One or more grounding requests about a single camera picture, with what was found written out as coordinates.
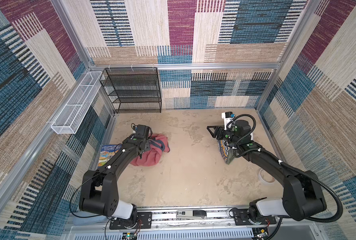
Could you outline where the grey handheld device on rail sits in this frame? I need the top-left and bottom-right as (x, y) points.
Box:
(176, 210), (207, 220)

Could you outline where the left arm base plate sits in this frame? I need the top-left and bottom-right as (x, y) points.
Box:
(109, 212), (153, 230)

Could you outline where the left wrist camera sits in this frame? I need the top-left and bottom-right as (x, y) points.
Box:
(132, 124), (153, 139)

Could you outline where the black corrugated cable conduit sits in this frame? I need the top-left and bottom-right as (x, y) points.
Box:
(281, 161), (344, 223)

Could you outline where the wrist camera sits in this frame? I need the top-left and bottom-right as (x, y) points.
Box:
(221, 112), (235, 131)
(132, 124), (153, 139)

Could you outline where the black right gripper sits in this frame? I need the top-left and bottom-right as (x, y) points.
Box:
(206, 125), (240, 145)

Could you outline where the black wire mesh shelf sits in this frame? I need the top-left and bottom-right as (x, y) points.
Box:
(101, 67), (162, 114)

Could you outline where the white tape roll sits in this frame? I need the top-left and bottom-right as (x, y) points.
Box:
(258, 169), (276, 185)

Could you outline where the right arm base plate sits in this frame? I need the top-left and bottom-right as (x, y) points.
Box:
(229, 208), (277, 226)

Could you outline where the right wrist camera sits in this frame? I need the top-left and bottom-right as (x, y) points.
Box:
(221, 112), (235, 131)

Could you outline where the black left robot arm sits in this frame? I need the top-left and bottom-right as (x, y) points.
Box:
(79, 125), (153, 217)

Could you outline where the red cloth garment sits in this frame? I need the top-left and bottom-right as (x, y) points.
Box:
(131, 134), (170, 167)

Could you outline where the blue illustrated children's book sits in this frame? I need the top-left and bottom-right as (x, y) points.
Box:
(98, 144), (122, 167)

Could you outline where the white wire mesh basket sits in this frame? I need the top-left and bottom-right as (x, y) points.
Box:
(51, 72), (103, 135)

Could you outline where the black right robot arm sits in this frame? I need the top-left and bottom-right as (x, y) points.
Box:
(207, 120), (327, 222)

